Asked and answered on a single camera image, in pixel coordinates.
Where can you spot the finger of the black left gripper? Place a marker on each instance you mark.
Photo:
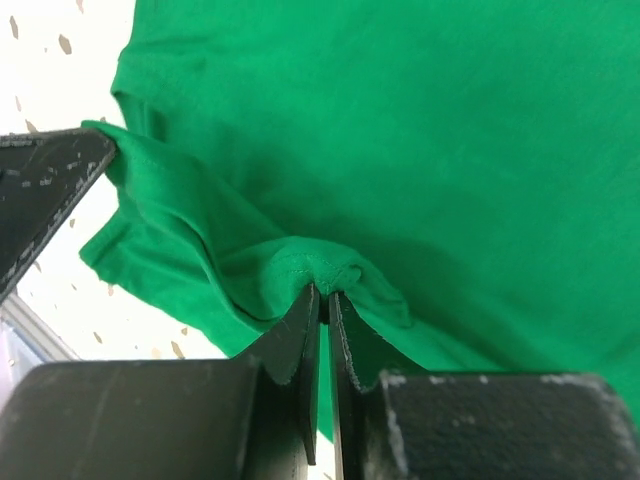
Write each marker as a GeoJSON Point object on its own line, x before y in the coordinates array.
{"type": "Point", "coordinates": [43, 178]}

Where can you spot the aluminium frame rail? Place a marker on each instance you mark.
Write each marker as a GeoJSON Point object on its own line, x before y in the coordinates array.
{"type": "Point", "coordinates": [35, 332]}

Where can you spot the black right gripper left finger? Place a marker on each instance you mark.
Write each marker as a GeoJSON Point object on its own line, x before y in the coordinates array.
{"type": "Point", "coordinates": [252, 416]}

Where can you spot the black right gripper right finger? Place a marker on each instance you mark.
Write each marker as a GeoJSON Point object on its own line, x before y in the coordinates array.
{"type": "Point", "coordinates": [395, 420]}

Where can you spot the green t shirt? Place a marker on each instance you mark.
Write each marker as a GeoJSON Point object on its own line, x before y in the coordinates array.
{"type": "Point", "coordinates": [467, 172]}

